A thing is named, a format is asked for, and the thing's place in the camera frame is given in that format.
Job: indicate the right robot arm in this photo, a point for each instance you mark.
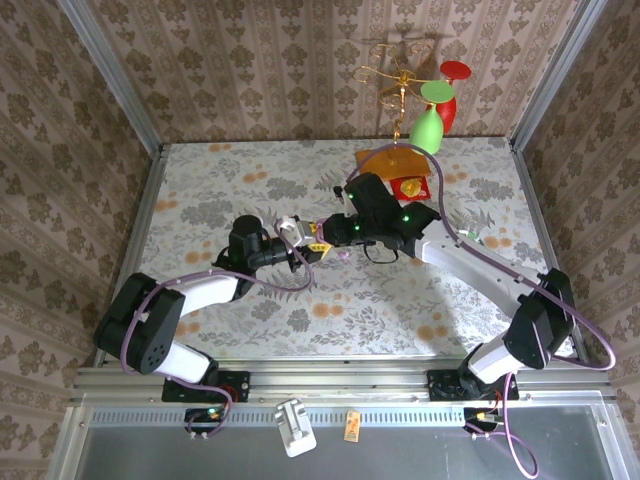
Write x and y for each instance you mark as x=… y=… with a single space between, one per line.
x=480 y=260

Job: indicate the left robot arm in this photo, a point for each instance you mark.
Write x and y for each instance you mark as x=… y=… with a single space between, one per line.
x=205 y=290

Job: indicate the red snack packet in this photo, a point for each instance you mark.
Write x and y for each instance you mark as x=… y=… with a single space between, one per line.
x=410 y=188

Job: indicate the leaf pattern bowl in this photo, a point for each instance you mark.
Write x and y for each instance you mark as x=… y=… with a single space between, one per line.
x=472 y=239

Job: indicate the green wine glass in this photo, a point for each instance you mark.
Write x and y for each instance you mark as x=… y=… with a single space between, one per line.
x=426 y=132

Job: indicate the red wine glass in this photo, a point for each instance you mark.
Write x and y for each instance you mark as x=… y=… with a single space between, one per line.
x=456 y=70

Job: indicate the small black controller board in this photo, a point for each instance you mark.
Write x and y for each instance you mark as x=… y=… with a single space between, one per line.
x=205 y=415
x=475 y=416

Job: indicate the small orange tag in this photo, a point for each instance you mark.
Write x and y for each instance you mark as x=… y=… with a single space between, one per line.
x=352 y=426

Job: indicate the grey metal lower panel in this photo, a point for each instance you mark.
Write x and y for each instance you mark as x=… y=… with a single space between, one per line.
x=400 y=455

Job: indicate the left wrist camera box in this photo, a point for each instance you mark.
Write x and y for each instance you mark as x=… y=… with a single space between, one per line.
x=297 y=231

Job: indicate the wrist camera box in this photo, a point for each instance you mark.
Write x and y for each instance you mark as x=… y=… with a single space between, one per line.
x=344 y=197
x=297 y=231

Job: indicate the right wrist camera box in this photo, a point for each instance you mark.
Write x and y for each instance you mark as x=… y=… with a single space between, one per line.
x=344 y=197

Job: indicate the aluminium side rail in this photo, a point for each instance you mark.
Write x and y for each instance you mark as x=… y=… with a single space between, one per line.
x=530 y=200
x=150 y=200

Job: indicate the long aluminium base rail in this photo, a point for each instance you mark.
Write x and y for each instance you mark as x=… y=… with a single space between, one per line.
x=340 y=380

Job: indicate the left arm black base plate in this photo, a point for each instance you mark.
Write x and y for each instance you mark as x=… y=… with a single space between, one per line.
x=235 y=385

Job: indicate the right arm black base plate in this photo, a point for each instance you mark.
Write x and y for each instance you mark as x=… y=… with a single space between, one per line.
x=440 y=385

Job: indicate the white plastic bracket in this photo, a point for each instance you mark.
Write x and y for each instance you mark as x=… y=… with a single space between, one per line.
x=295 y=430

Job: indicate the aluminium frame post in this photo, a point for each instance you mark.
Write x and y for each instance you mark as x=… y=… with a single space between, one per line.
x=115 y=75
x=555 y=75

